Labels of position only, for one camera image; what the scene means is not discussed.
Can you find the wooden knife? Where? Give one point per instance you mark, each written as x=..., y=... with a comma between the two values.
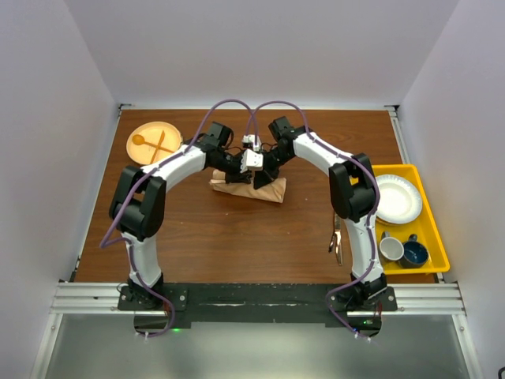
x=158, y=146

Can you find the white mug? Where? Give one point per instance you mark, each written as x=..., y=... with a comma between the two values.
x=390, y=247

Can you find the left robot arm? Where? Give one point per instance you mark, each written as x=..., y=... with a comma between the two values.
x=138, y=206

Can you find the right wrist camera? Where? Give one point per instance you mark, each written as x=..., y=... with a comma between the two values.
x=252, y=142

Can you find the round bamboo plate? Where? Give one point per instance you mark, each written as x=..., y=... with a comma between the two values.
x=153, y=141

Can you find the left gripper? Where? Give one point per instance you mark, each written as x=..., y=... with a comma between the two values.
x=238, y=177

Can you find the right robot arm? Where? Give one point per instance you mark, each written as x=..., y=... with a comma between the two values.
x=354, y=197

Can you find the dark blue mug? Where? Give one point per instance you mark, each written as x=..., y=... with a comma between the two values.
x=415, y=254

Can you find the white paper plate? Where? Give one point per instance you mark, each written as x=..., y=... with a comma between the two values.
x=400, y=201

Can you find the yellow plastic bin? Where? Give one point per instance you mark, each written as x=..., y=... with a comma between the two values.
x=424, y=226

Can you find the aluminium frame rail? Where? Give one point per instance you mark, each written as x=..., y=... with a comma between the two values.
x=408, y=299

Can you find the beige cloth napkin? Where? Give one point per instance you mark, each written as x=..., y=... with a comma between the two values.
x=272, y=192

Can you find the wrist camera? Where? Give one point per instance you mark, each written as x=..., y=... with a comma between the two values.
x=251, y=161
x=252, y=142

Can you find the wooden spoon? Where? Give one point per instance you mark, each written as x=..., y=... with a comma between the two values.
x=138, y=139

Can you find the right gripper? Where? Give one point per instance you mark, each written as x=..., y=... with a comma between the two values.
x=265, y=176

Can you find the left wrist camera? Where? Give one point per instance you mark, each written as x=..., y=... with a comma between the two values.
x=251, y=161

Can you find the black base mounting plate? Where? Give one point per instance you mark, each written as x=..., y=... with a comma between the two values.
x=329, y=316

